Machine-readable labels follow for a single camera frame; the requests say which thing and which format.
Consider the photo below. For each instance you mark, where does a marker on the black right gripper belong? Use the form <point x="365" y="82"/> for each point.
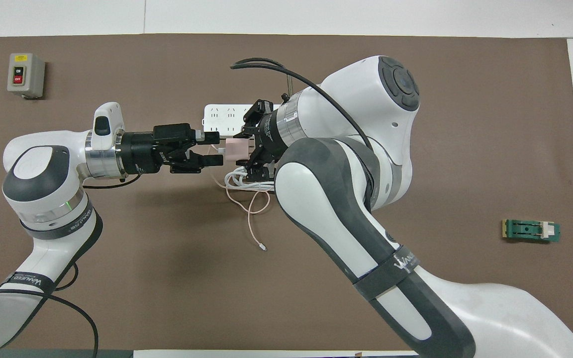
<point x="269" y="136"/>

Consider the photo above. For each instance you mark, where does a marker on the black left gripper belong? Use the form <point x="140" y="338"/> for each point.
<point x="142" y="151"/>

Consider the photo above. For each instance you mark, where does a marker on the pink charger adapter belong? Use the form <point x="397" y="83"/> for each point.
<point x="237" y="148"/>

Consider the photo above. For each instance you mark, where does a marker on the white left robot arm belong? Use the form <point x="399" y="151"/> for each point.
<point x="43" y="199"/>

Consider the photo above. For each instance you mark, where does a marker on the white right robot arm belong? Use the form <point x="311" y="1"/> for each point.
<point x="356" y="223"/>

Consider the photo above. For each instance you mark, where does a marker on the white power strip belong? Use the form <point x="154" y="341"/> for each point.
<point x="222" y="117"/>

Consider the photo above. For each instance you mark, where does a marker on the brown table mat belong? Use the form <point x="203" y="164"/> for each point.
<point x="167" y="298"/>

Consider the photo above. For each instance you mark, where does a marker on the green circuit board module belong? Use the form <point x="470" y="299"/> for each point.
<point x="525" y="230"/>

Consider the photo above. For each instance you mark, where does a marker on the grey on-off switch box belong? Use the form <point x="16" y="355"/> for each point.
<point x="23" y="74"/>

